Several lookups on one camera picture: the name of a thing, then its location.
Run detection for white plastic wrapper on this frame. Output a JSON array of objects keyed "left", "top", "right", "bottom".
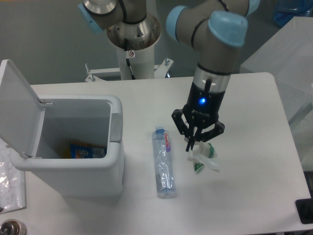
[{"left": 187, "top": 142, "right": 220, "bottom": 175}]

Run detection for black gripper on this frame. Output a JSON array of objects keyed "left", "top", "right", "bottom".
[{"left": 171, "top": 83, "right": 225, "bottom": 152}]

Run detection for clear plastic water bottle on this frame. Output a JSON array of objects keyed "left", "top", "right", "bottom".
[{"left": 152, "top": 125, "right": 176, "bottom": 199}]

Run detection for black cable on pedestal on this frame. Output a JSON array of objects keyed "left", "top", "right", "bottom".
[{"left": 123, "top": 38, "right": 136, "bottom": 80}]

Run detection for blue water jug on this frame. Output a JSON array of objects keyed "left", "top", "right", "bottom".
[{"left": 272, "top": 0, "right": 313, "bottom": 28}]

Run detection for blue orange snack bag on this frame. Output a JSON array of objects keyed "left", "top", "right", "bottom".
[{"left": 69, "top": 141, "right": 107, "bottom": 159}]

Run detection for round metal connector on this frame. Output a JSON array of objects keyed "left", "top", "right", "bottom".
[{"left": 0, "top": 219, "right": 27, "bottom": 235}]

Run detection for white trash can open lid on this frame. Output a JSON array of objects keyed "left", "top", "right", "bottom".
[{"left": 0, "top": 59, "right": 125, "bottom": 197}]

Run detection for clear plastic document sleeve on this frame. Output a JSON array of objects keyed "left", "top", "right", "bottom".
[{"left": 0, "top": 140, "right": 26, "bottom": 214}]

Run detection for black device at table edge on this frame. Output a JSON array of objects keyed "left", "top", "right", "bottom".
[{"left": 295, "top": 198, "right": 313, "bottom": 224}]

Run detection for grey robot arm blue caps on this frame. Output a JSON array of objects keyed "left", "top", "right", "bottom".
[{"left": 78, "top": 0, "right": 259, "bottom": 150}]

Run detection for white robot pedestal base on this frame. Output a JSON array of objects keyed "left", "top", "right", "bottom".
[{"left": 84, "top": 12, "right": 173, "bottom": 83}]

